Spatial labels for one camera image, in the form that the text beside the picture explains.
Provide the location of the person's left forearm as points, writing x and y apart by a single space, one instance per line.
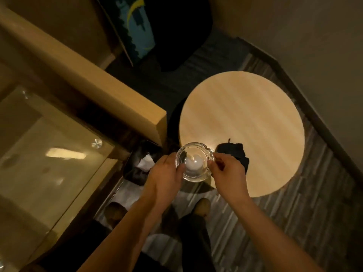
124 240

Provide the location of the black cloth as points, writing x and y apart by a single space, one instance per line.
238 152

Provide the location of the black trash bin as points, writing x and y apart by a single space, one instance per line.
133 175

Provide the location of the person's left shoe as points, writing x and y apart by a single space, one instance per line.
114 213

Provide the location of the black cushion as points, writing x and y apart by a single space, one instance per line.
181 31

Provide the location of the blue yellow patterned cushion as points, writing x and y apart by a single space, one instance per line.
136 31

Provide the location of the dark grey sofa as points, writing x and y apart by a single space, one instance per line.
198 70

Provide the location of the glass-top bedside table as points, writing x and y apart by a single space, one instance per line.
42 181

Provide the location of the person's right forearm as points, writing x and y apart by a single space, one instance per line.
269 237

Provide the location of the clear glass ashtray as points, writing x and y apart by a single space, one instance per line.
195 148

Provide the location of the person's right hand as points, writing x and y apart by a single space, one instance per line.
229 178

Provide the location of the round metal glass standoff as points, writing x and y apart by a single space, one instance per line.
26 94
97 143

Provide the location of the person's shoe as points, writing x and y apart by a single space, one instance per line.
114 213
202 208

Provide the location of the small white paper wad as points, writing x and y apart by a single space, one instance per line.
194 164

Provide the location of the person's left hand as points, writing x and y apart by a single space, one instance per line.
161 181

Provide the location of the round wooden table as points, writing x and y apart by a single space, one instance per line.
241 110

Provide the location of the person's right shoe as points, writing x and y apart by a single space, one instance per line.
202 208

